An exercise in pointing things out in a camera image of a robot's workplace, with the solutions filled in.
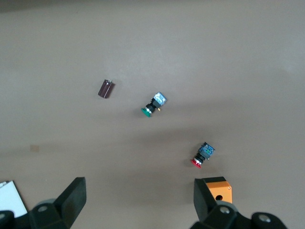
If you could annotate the green push button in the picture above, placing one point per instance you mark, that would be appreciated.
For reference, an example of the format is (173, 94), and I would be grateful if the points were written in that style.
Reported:
(153, 105)

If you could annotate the red push button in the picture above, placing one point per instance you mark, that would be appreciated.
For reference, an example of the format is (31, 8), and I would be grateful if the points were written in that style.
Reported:
(202, 156)

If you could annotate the dark maroon capacitor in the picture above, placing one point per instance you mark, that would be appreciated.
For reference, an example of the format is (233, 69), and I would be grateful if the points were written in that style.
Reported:
(106, 89)

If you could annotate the orange box with hole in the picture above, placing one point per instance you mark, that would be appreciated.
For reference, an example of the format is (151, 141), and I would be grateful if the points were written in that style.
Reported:
(220, 189)

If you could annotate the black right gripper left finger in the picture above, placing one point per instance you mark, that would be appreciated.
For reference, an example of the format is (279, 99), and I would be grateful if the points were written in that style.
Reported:
(71, 202)

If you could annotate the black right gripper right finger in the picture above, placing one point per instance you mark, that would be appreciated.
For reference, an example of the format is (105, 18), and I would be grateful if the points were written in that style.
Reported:
(205, 202)

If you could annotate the white drawer cabinet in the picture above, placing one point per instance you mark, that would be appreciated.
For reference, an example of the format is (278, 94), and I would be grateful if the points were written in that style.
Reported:
(10, 200)

